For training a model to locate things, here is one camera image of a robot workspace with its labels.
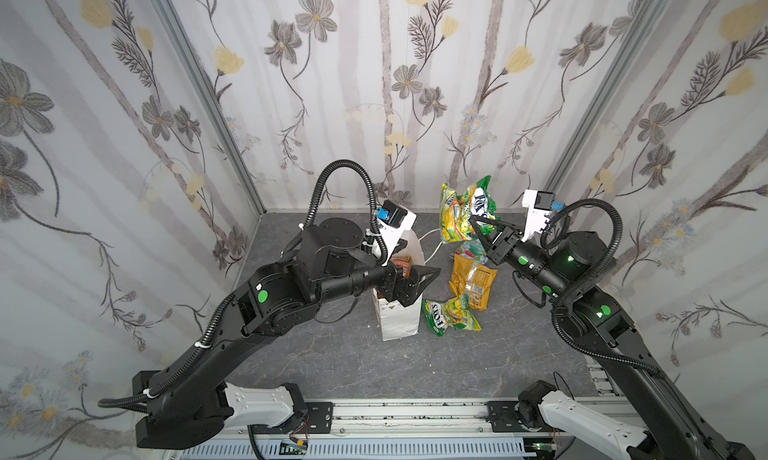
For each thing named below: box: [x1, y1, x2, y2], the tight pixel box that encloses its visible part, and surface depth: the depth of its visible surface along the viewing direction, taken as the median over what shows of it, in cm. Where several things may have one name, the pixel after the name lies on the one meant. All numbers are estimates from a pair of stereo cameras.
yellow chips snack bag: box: [449, 254, 499, 311], surface depth 98 cm
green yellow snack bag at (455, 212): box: [440, 175, 502, 244], surface depth 57 cm
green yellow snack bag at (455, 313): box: [421, 294, 482, 337], surface depth 90 cm
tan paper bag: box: [390, 256, 412, 279], surface depth 90 cm
